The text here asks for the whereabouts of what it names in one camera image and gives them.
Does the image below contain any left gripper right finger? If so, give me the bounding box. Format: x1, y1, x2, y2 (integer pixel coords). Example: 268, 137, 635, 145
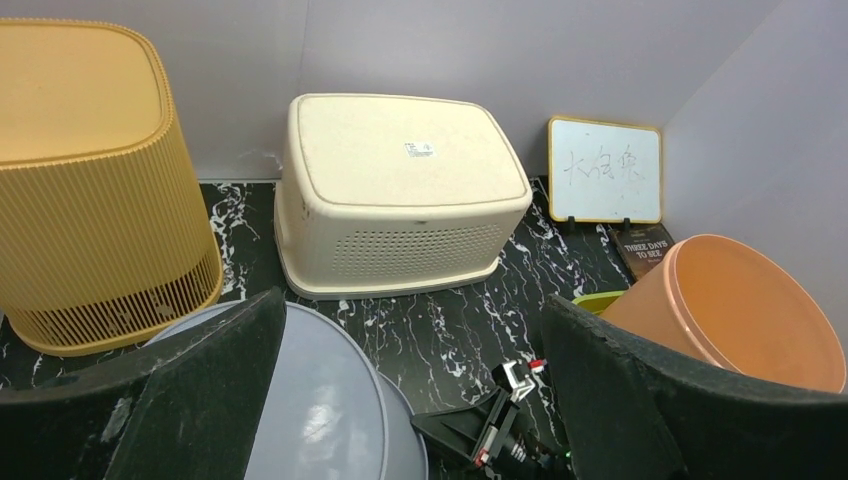
540, 295, 847, 479

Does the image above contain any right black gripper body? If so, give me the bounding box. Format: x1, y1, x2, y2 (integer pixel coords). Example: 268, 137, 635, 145
486, 427, 573, 479

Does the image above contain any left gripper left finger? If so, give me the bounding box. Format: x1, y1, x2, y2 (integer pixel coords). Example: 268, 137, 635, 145
1, 288, 286, 479

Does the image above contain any orange mesh basket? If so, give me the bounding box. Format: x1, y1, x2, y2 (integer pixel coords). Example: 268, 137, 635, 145
1, 18, 224, 357

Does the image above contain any cream perforated basket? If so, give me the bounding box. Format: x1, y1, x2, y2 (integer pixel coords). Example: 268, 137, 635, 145
274, 93, 533, 300

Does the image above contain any dark book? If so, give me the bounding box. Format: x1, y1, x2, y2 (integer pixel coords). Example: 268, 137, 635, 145
612, 223, 675, 282

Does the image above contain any small whiteboard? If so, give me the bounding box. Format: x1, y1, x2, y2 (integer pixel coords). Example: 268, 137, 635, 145
547, 116, 663, 224

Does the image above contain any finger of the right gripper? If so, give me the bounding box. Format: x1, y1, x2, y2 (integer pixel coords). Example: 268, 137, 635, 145
410, 389, 520, 467

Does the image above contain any grey and tan bucket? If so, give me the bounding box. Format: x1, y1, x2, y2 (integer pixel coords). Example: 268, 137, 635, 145
161, 297, 430, 479

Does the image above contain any green plastic tray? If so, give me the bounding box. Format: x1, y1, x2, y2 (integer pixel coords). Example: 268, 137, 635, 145
573, 290, 625, 316

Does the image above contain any orange paper bucket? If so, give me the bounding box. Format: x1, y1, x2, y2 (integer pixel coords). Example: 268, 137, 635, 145
601, 234, 847, 393

